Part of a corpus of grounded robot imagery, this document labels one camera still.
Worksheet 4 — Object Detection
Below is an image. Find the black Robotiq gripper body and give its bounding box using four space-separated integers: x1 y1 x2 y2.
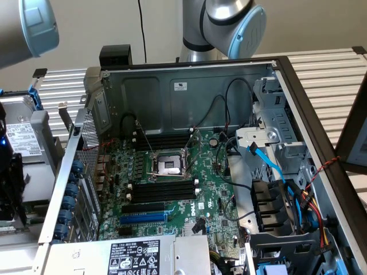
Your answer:
0 101 29 229

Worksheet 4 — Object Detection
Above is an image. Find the grey parts rack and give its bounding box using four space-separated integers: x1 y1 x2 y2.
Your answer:
0 88 67 247

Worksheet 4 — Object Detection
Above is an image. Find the silver hard disk white label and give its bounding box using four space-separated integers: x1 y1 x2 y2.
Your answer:
0 96 44 164

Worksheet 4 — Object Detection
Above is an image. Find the blue card retention clip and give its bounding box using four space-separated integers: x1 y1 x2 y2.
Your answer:
71 159 85 180
56 223 69 241
63 195 76 211
59 209 73 226
67 180 80 197

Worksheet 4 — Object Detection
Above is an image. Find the metal rear port block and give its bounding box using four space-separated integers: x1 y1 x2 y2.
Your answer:
94 154 111 192

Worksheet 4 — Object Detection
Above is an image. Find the silver power supply unit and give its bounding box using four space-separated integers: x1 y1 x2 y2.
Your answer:
42 234 212 275

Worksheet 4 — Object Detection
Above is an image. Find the long black expansion slot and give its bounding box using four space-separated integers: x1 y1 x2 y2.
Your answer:
120 202 166 215

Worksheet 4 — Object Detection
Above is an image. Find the blue expansion slot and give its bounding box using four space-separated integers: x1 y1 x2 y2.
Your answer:
119 211 169 226

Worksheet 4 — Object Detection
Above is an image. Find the silver CPU socket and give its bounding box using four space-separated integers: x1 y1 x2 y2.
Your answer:
146 148 190 183

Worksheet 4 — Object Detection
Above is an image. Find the black box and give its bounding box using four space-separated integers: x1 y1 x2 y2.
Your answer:
99 45 133 70

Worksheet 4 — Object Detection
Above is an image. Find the silver socket cover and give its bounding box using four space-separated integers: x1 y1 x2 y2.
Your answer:
179 128 201 176

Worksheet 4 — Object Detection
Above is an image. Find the green Dell motherboard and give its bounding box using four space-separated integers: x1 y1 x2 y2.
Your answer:
99 130 250 258

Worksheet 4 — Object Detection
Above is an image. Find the open grey PC case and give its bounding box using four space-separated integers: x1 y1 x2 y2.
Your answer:
38 56 367 275

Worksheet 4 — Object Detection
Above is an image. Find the blue plastic tab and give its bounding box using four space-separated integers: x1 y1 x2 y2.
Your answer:
256 264 288 275

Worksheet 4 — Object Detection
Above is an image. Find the silver metal disk bay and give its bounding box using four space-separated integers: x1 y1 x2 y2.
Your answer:
235 76 316 184

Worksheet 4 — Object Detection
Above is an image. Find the black framed panel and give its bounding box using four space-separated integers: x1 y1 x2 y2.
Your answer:
334 73 367 176

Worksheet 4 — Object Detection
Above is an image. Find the silver expansion card bracket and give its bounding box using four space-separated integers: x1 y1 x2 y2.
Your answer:
57 101 75 135

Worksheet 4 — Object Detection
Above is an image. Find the blue plastic disk bracket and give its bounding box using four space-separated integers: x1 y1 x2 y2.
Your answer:
28 85 44 111

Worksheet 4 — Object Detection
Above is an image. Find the red black twisted wire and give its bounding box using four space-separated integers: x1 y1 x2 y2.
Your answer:
83 139 115 184
305 156 341 191

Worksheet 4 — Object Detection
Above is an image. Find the thick black wire loop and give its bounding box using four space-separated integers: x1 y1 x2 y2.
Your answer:
119 112 140 142

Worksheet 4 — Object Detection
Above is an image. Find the black wire plug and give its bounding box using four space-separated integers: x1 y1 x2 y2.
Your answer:
191 218 206 234

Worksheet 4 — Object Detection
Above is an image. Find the black camera cable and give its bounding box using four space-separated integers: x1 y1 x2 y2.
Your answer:
136 0 148 64

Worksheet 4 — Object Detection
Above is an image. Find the thin black wire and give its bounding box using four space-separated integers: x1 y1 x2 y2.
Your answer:
224 78 256 135
197 94 227 128

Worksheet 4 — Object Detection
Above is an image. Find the blue flat disk wire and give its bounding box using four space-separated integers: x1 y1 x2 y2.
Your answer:
246 142 287 184

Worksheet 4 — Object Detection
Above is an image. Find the red yellow power wire bundle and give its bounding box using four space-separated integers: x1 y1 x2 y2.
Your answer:
298 187 335 254

